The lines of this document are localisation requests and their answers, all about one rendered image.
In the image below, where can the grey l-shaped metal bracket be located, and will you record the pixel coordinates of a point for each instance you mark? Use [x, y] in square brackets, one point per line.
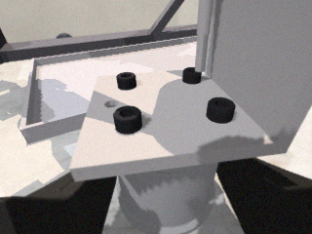
[259, 55]

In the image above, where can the grey cylinder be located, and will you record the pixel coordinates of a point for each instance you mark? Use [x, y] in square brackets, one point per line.
[172, 201]

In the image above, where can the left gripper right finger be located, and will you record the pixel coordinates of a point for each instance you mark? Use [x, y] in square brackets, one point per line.
[265, 198]

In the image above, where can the blue electric screwdriver barrel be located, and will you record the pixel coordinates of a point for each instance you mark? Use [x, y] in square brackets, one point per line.
[203, 30]

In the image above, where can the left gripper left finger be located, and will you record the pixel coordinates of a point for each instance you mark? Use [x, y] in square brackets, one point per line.
[63, 206]

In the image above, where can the black screw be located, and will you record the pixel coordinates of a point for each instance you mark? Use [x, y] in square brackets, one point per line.
[220, 110]
[190, 76]
[127, 120]
[126, 80]

